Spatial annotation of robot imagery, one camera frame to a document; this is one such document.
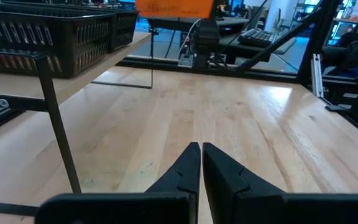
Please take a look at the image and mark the white charging cable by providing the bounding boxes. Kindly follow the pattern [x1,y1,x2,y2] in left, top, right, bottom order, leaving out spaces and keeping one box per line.
[177,18,202,60]

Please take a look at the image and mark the black plastic mesh basket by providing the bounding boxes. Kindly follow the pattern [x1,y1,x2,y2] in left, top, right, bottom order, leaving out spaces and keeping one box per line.
[0,0,139,53]
[0,2,115,78]

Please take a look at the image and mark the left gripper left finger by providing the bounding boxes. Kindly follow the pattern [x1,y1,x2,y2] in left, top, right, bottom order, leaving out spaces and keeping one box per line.
[35,142,201,224]

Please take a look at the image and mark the person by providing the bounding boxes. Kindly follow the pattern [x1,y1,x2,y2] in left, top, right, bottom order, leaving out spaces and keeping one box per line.
[320,23,358,78]

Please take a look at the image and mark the silver aluminium profile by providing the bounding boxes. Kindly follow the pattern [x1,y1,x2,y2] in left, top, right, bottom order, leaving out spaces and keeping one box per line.
[310,53,325,98]

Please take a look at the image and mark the wooden shelf riser black legs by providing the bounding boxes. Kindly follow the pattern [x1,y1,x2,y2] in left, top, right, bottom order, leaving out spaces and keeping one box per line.
[0,29,154,217]

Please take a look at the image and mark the orange plastic mesh basket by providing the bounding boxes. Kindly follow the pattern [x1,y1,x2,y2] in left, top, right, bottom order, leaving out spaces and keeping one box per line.
[134,0,214,19]

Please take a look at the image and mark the black rig frame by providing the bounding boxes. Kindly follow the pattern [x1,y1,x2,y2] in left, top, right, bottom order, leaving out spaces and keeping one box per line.
[0,0,358,141]

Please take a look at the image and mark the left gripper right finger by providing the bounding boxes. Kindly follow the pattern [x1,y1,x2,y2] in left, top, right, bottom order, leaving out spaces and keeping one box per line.
[202,142,358,224]

